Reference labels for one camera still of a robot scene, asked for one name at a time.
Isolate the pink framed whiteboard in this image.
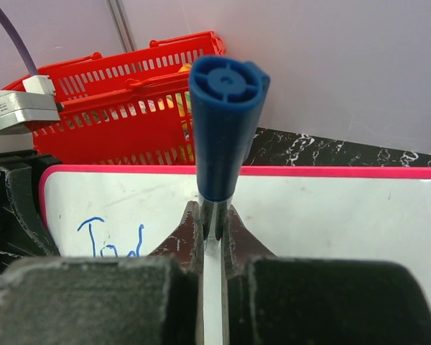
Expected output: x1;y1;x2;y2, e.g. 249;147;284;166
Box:
39;165;431;344

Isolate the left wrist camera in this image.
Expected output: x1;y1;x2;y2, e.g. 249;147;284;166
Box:
0;75;60;135

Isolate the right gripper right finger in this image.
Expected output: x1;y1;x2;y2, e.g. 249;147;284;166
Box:
221;208;431;344

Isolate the red plastic shopping basket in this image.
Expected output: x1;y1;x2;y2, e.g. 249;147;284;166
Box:
1;30;227;166

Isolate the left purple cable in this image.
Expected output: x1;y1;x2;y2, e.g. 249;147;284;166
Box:
0;0;40;77

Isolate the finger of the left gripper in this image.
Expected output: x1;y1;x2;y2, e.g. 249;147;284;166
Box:
0;150;61;273

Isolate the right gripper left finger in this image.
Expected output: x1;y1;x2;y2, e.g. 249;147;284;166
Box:
0;201;204;344

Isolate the blue capped whiteboard marker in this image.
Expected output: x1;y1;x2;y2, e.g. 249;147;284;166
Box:
189;55;271;254

